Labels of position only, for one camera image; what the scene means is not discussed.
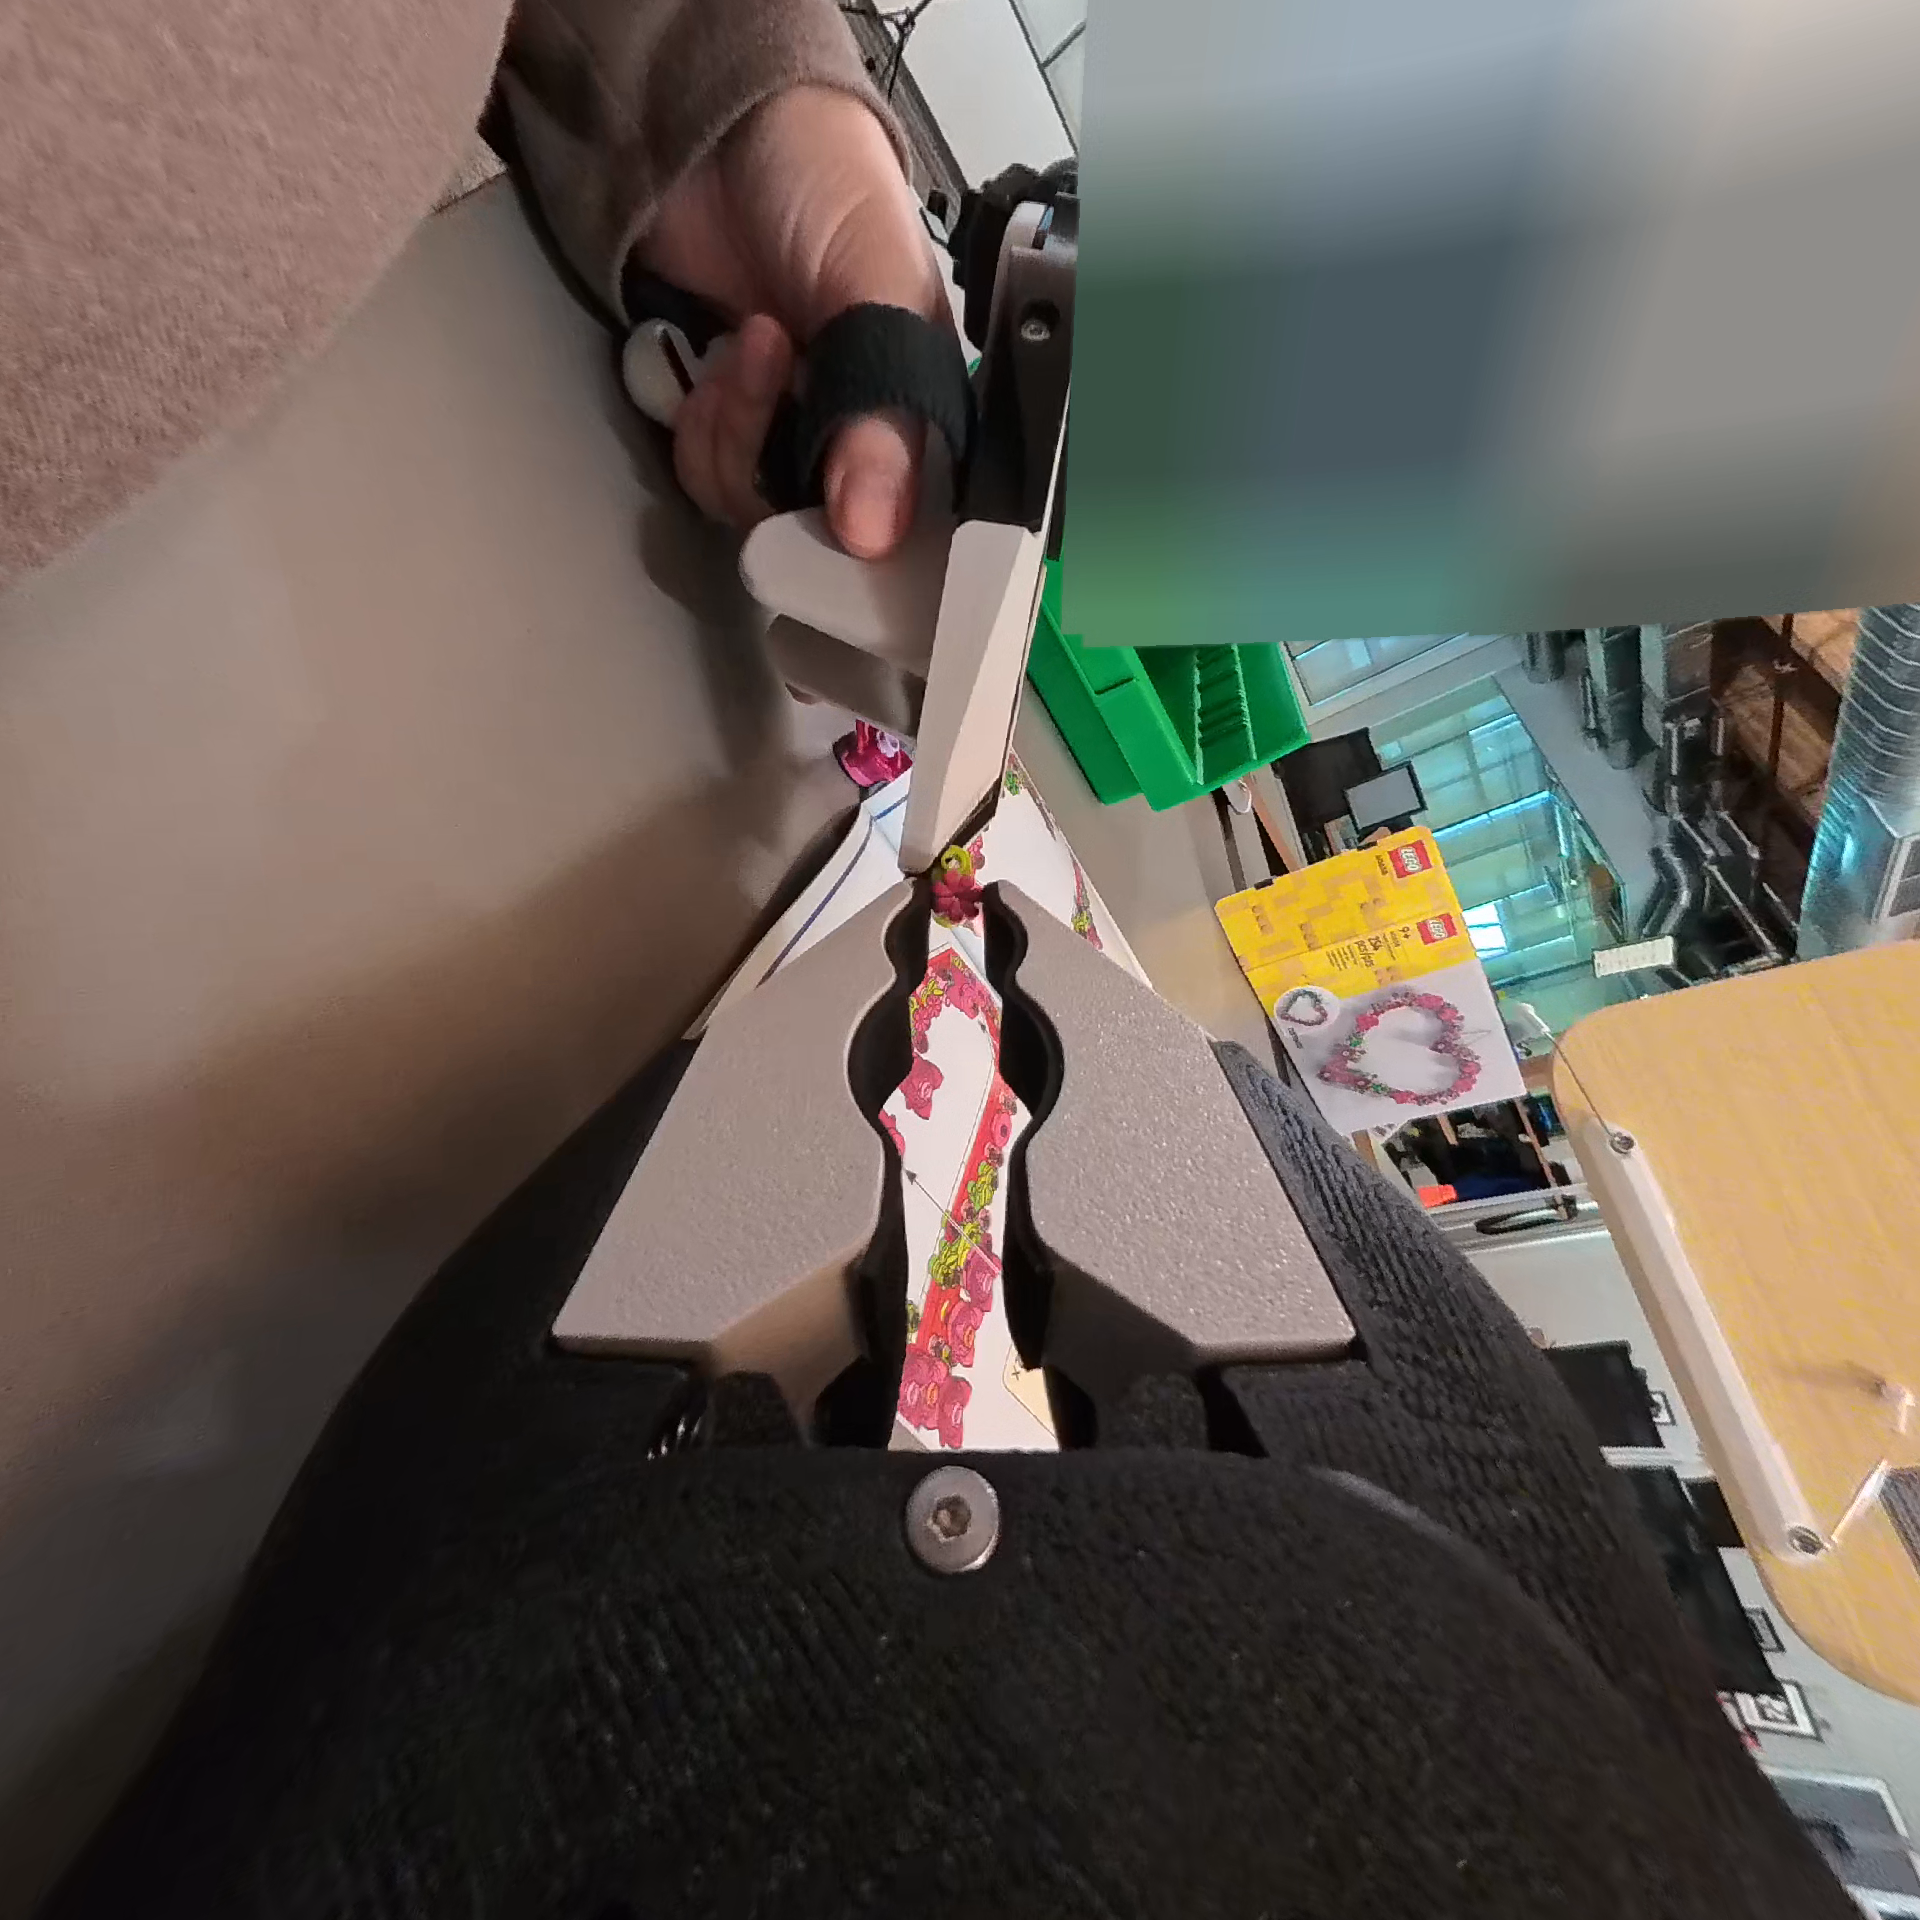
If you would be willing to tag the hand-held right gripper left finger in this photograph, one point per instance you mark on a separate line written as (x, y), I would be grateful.
(719, 1199)

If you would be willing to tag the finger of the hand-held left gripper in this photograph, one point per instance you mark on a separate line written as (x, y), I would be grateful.
(975, 675)

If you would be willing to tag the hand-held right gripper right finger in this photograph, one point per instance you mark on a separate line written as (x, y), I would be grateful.
(1184, 1199)

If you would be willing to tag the magenta lime lego flower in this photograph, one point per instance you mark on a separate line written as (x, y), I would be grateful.
(957, 895)

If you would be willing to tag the person's left forearm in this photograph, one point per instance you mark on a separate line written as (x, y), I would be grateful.
(646, 91)

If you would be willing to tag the magenta lego flower piece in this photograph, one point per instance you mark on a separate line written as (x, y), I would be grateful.
(873, 754)

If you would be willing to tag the lego instruction booklet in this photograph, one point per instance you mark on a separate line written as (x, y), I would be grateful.
(962, 1140)

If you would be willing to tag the yellow lego box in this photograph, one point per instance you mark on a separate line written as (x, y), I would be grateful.
(1351, 930)

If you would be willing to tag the person's left hand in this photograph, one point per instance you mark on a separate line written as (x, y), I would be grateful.
(794, 209)

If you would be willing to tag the green plastic bin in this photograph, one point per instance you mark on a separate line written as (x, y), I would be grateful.
(1140, 720)

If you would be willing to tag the wooden book stand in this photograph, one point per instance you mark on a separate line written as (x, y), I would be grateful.
(1802, 1199)

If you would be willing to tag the person's taupe sweater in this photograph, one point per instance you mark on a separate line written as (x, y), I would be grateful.
(181, 224)

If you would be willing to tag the silver ventilation duct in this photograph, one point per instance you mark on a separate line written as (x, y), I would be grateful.
(1870, 779)

